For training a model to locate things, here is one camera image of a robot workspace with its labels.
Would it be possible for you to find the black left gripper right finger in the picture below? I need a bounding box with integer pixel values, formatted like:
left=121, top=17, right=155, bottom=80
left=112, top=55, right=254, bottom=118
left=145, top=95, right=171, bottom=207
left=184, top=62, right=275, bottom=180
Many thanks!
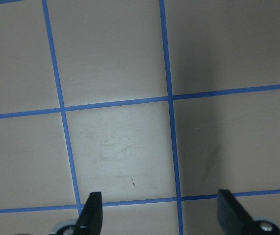
left=217, top=189, right=280, bottom=235

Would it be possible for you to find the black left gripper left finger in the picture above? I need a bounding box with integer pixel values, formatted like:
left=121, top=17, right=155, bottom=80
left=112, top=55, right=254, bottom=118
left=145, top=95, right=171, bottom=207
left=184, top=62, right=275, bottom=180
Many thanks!
left=75, top=192, right=103, bottom=235

